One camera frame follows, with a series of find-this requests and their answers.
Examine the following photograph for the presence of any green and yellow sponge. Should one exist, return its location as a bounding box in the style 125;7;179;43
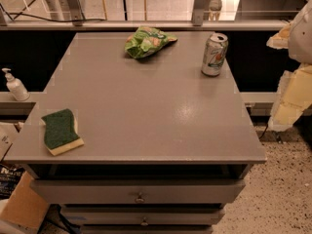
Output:
42;109;84;156

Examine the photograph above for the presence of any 7up soda can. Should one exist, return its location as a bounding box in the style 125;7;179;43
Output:
202;33;228;77

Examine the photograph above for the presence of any grey drawer cabinet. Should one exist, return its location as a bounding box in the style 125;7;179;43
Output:
6;31;265;234

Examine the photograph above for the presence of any white pump bottle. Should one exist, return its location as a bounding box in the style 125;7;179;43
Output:
2;68;30;101

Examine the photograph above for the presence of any cardboard box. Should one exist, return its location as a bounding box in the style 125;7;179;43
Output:
0;173;50;234

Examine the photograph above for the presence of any top drawer knob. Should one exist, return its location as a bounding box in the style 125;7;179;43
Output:
135;193;145;204

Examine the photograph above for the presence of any dark printed box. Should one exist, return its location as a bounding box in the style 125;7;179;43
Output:
0;164;24;200

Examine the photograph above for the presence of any green chip bag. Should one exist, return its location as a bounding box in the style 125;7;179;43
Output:
125;26;177;59

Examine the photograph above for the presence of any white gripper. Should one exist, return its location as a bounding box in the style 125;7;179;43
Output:
266;0;312;132

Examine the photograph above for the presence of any drawer knob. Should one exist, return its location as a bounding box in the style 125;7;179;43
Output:
135;193;145;204
140;217;149;226

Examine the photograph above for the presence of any black cable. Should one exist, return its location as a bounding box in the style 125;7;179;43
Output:
0;3;107;23

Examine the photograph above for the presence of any grey metal rail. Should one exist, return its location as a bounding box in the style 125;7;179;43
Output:
0;19;289;31

